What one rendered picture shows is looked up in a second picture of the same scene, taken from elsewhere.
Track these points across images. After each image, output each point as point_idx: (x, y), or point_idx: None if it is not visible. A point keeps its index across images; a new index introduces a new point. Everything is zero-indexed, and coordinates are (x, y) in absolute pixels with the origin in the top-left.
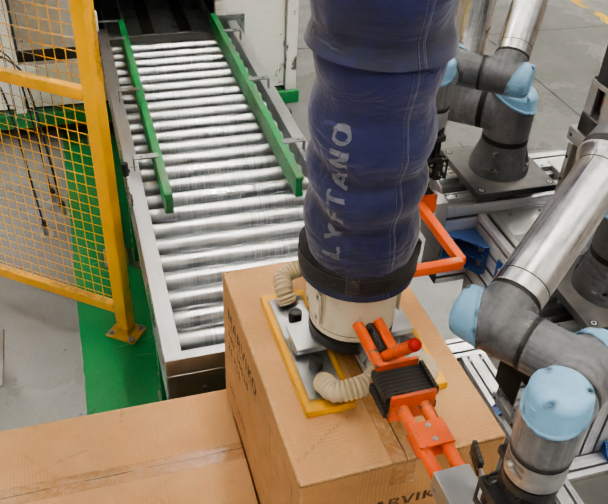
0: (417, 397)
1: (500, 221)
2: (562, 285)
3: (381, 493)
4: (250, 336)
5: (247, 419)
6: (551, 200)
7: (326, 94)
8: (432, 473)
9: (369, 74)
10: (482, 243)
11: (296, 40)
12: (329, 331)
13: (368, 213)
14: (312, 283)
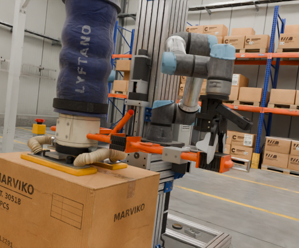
0: (135, 138)
1: (104, 145)
2: (145, 139)
3: (123, 203)
4: (24, 164)
5: (16, 229)
6: (169, 45)
7: (77, 15)
8: (162, 149)
9: (99, 1)
10: None
11: None
12: (74, 142)
13: (97, 66)
14: (68, 112)
